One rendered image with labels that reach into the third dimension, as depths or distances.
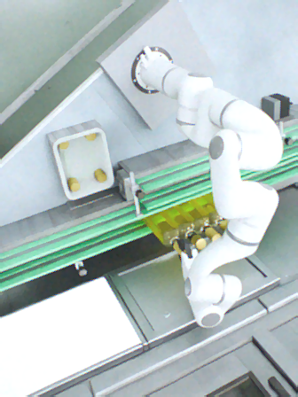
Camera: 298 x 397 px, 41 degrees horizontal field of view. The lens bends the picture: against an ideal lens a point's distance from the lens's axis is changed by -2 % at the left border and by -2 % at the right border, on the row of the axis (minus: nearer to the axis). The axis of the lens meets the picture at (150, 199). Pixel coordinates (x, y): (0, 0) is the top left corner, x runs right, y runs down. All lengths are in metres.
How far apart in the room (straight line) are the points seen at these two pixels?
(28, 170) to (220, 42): 0.82
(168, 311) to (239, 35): 1.01
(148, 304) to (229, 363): 0.30
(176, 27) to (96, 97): 0.35
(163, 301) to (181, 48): 0.83
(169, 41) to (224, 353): 0.98
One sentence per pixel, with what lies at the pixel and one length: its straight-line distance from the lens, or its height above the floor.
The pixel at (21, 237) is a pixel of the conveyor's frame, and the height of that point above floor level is 0.87.
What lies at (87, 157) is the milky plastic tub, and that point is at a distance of 1.42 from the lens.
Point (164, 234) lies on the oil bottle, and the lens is 1.31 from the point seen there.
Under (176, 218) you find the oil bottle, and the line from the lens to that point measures 1.36.
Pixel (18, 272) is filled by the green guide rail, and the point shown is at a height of 0.91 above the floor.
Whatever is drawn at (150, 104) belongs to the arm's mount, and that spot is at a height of 0.79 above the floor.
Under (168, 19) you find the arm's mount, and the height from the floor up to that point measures 0.80.
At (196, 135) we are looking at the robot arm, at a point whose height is 1.17.
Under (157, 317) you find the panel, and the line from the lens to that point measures 1.26.
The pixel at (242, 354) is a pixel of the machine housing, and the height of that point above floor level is 1.46.
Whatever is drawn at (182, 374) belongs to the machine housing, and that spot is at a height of 1.43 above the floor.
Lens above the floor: 2.03
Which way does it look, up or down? 52 degrees down
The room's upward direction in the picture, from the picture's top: 136 degrees clockwise
